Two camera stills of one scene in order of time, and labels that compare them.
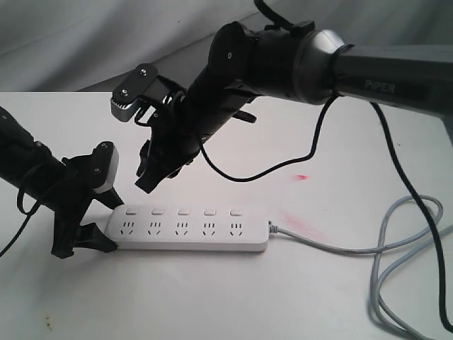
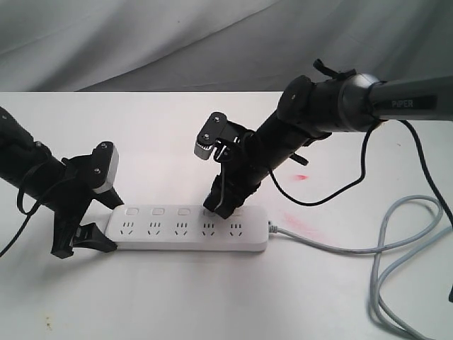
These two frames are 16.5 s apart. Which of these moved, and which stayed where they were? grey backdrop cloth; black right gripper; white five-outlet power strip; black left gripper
Moved: black right gripper
Stayed: grey backdrop cloth; white five-outlet power strip; black left gripper
